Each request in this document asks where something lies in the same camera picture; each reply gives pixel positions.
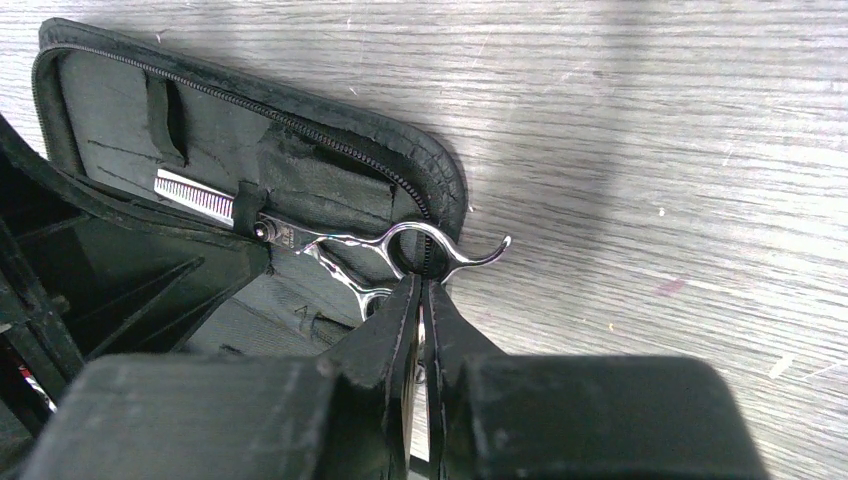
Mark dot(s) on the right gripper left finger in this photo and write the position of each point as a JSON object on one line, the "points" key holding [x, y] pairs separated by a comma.
{"points": [[343, 414]]}

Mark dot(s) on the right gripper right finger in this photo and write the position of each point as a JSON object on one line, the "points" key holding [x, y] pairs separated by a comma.
{"points": [[494, 415]]}

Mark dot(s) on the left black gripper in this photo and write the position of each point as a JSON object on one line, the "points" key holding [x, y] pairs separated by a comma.
{"points": [[89, 270]]}

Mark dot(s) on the silver scissors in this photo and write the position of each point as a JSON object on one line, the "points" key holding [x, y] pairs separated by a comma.
{"points": [[286, 234]]}

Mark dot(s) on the black zip tool case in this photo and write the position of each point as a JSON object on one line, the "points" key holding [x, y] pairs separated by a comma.
{"points": [[115, 109]]}

